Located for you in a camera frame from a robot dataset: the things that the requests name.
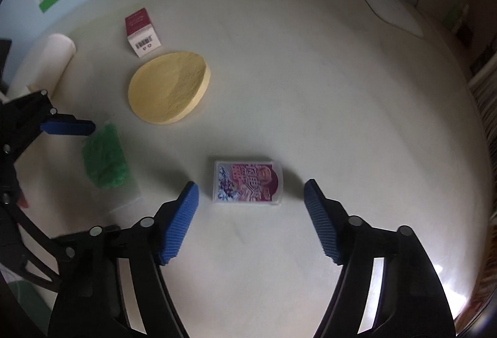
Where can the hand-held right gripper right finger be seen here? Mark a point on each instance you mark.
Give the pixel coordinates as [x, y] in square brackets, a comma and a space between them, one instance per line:
[322, 223]

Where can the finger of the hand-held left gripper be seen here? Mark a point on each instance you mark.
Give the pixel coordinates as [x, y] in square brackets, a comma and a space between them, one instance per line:
[33, 231]
[70, 127]

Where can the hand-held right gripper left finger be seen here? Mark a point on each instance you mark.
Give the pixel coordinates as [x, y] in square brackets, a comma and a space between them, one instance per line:
[180, 223]

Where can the green item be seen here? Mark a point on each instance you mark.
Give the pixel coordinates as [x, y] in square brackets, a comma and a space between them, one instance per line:
[105, 159]

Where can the purple snack packet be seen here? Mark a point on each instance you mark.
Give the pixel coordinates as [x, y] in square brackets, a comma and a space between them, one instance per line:
[248, 181]

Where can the white paper cup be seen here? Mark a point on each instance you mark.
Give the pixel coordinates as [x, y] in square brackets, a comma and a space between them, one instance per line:
[46, 62]

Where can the yellow round sponge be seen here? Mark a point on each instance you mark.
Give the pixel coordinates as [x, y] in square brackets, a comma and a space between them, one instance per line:
[171, 87]

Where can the dark red small box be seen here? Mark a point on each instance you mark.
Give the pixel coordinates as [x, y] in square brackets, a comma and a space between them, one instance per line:
[141, 31]

